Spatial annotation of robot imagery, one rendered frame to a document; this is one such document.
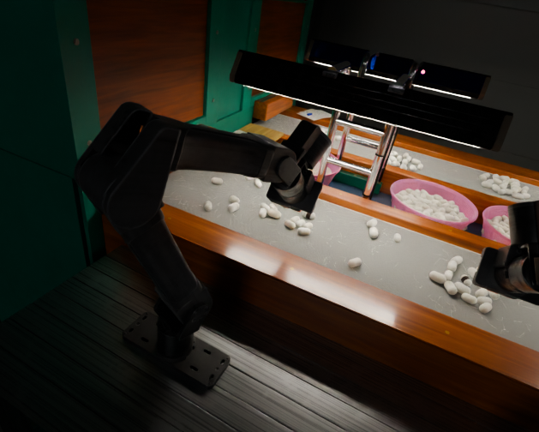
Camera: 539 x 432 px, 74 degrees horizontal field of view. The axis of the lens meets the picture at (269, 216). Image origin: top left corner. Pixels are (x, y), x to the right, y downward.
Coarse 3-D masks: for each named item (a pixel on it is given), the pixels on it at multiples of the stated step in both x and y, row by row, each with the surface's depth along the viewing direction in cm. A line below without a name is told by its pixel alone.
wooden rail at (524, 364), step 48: (192, 240) 79; (240, 240) 81; (240, 288) 78; (288, 288) 72; (336, 288) 73; (336, 336) 72; (384, 336) 67; (432, 336) 66; (480, 336) 67; (432, 384) 68; (480, 384) 63; (528, 384) 60
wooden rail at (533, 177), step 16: (288, 112) 172; (400, 144) 157; (416, 144) 158; (432, 144) 161; (448, 160) 152; (464, 160) 149; (480, 160) 151; (496, 160) 155; (512, 176) 145; (528, 176) 144
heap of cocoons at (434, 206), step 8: (400, 192) 120; (408, 192) 122; (416, 192) 122; (424, 192) 122; (400, 200) 114; (408, 200) 115; (416, 200) 116; (424, 200) 118; (432, 200) 120; (440, 200) 119; (416, 208) 112; (424, 208) 114; (432, 208) 113; (440, 208) 114; (448, 208) 115; (456, 208) 115; (432, 216) 109; (440, 216) 109; (448, 216) 110; (456, 216) 111; (464, 216) 112
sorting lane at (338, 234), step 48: (192, 192) 101; (240, 192) 105; (288, 240) 88; (336, 240) 91; (384, 240) 94; (432, 240) 98; (384, 288) 78; (432, 288) 81; (480, 288) 83; (528, 336) 73
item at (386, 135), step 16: (336, 64) 84; (400, 80) 79; (336, 112) 100; (336, 128) 103; (352, 128) 101; (368, 128) 99; (384, 128) 98; (384, 144) 99; (320, 160) 109; (336, 160) 107; (384, 160) 102; (320, 176) 111; (368, 176) 105; (368, 192) 107
